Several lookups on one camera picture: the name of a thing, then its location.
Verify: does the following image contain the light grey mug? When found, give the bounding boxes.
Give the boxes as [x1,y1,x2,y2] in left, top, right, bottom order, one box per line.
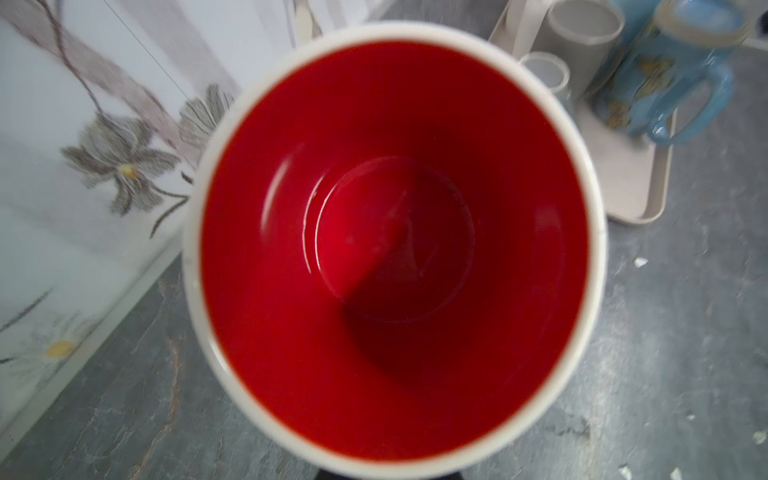
[531,0,625,98]

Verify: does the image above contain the dark grey mug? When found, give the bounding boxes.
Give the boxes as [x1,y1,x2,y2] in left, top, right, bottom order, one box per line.
[520,52,573,115]

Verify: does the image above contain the beige plastic tray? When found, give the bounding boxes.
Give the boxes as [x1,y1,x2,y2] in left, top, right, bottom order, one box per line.
[487,0,768,227]

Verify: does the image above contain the blue glass patterned mug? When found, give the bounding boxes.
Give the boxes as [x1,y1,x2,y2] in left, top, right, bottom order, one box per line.
[592,1,749,145]

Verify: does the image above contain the white mug red inside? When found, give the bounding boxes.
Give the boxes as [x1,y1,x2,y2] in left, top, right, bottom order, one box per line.
[182,21,607,479]

